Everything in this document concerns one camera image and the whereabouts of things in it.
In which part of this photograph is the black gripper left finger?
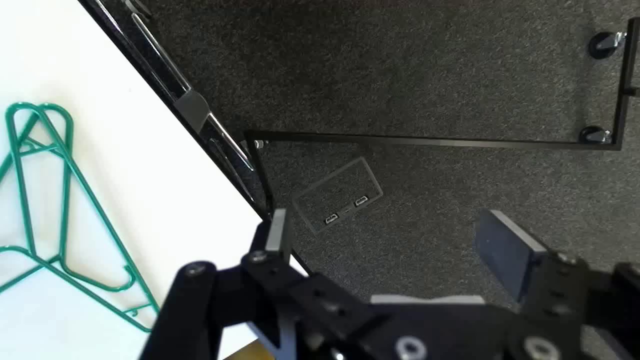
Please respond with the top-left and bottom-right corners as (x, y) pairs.
(242, 207), (309, 352)

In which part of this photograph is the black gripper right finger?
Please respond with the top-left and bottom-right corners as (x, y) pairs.
(474, 209), (587, 314)

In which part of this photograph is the green wire coat hanger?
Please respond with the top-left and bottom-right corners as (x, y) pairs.
(0, 101), (159, 332)
(0, 105), (137, 295)

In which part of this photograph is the black metal clothes rack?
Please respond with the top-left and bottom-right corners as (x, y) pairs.
(78, 0), (640, 213)

